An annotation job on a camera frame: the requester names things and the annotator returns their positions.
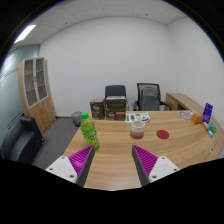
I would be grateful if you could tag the orange box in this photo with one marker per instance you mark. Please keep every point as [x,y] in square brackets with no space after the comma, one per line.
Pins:
[197,119]

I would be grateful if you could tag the white sticker sheet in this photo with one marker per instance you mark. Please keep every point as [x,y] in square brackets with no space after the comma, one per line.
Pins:
[137,117]

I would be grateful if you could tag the flat round red coaster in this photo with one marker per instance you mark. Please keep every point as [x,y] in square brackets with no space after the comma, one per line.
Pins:
[162,134]

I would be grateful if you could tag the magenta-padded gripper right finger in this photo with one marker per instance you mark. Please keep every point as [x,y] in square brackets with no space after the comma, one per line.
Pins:
[160,168]

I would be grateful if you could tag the purple box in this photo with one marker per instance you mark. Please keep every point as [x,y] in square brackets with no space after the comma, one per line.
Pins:
[208,112]

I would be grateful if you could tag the grey mesh office chair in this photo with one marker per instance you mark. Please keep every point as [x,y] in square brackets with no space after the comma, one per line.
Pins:
[149,96]

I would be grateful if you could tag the rectangular ceiling light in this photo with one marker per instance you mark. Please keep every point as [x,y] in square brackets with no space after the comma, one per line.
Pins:
[24,34]

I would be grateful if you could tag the grey mesh waste bin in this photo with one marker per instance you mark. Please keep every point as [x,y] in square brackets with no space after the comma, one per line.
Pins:
[76,118]

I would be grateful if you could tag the black office chair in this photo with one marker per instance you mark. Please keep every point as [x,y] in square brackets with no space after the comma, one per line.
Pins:
[115,90]

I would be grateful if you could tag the clear packet with round disc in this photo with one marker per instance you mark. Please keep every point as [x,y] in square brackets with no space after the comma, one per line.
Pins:
[186,115]

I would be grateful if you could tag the black leather armchair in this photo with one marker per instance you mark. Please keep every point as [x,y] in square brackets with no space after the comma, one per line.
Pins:
[20,141]

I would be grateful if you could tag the green box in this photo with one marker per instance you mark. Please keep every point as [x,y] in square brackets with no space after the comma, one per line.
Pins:
[212,127]

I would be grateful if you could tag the small tan box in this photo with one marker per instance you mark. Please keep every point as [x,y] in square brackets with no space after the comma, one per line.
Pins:
[205,126]

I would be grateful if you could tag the green drink bottle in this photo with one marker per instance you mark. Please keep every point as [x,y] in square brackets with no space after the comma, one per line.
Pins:
[89,131]

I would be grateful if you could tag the small brown cardboard carton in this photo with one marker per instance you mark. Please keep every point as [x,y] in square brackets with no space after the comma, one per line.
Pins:
[97,109]

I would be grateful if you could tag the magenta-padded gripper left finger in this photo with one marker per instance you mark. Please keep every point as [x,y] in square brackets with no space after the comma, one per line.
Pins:
[65,168]

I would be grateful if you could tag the tall wooden shelf cabinet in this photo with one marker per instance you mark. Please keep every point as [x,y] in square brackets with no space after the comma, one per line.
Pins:
[40,110]

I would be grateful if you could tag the white and brown ceramic cup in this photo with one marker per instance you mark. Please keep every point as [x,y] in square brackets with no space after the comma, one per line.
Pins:
[137,130]

